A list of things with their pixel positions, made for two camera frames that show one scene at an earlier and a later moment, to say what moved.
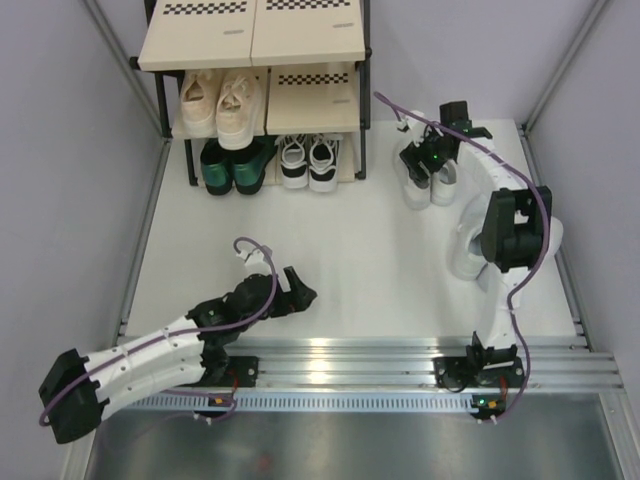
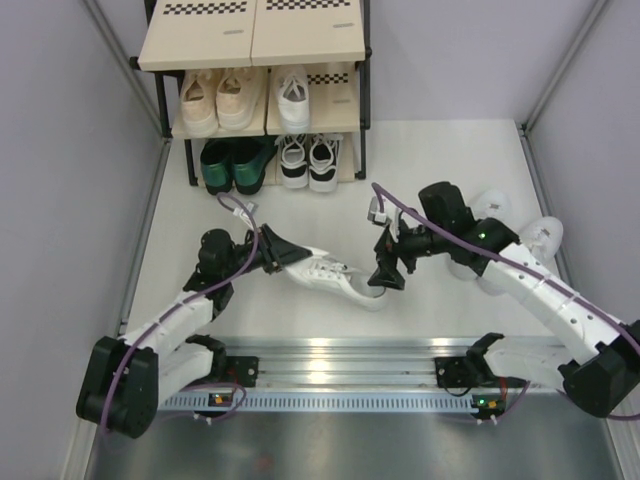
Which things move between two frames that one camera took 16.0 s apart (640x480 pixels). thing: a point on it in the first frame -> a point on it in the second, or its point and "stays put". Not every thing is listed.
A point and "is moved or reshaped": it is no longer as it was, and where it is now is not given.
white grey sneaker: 443,184 -> 328,273
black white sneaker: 294,170 stays put
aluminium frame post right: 551,87 stays put
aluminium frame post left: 124,66 stays put
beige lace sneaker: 197,116 stays put
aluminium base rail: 500,374 stays put
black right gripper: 413,156 -> 387,250
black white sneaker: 323,161 stays put
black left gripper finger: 300,297 -> 277,252
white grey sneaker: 417,197 -> 292,84
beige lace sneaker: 239,108 is moved or reshaped
